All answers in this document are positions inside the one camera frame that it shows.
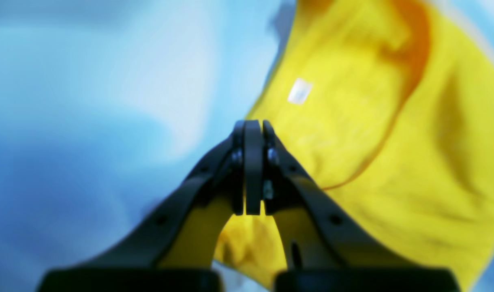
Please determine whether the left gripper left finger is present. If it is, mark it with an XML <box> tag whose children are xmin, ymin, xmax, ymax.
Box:
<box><xmin>83</xmin><ymin>120</ymin><xmax>246</xmax><ymax>268</ymax></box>

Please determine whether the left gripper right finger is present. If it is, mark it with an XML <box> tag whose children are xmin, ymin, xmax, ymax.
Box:
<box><xmin>245</xmin><ymin>120</ymin><xmax>414</xmax><ymax>270</ymax></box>

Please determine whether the orange t-shirt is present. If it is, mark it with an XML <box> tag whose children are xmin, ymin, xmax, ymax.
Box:
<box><xmin>214</xmin><ymin>0</ymin><xmax>494</xmax><ymax>292</ymax></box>

